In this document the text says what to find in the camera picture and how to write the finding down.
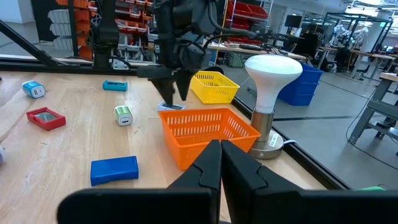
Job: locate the yellow plastic basket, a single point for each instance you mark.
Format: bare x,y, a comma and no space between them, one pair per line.
214,93

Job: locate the orange parts bin rack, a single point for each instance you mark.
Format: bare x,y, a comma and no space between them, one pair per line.
82,28

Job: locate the wooden top workbench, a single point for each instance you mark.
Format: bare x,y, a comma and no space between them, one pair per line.
255,51

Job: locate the teal framed digital thermometer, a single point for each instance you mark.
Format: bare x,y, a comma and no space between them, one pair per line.
115,86

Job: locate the red framed digital thermometer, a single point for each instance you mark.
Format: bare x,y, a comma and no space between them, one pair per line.
46,117

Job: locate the white round lamp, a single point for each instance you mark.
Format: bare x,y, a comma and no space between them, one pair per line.
270,81

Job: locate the green and white wall charger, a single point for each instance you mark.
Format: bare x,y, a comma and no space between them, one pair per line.
122,113

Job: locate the blue storage bin stack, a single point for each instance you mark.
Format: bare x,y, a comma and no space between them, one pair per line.
298,90

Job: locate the white framed digital thermometer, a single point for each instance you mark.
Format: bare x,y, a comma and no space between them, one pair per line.
175,107

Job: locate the orange plastic basket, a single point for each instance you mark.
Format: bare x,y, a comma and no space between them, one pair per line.
199,146

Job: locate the blue rectangular plastic case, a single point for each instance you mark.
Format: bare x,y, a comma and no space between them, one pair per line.
113,171

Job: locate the metal shelf with red bins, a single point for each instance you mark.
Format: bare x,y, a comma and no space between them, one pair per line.
245,18

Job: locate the black aluminium table frame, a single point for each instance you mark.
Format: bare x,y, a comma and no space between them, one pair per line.
18,66

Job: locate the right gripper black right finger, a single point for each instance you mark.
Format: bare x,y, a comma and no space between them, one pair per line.
264,202

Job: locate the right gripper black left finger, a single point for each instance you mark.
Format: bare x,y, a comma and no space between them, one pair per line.
186,202

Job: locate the grey metal workbench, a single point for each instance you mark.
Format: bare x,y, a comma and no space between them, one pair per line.
376,107

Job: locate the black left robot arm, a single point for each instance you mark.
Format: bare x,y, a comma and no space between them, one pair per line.
105,34

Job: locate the cyan and white wall charger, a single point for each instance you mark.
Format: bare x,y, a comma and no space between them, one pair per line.
32,88

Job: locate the black computer monitor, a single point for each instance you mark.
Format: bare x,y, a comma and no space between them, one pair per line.
293,21

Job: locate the green plastic basket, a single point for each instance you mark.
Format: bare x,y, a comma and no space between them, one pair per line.
371,188

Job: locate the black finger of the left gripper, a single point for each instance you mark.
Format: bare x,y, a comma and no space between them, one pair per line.
164,85
185,82

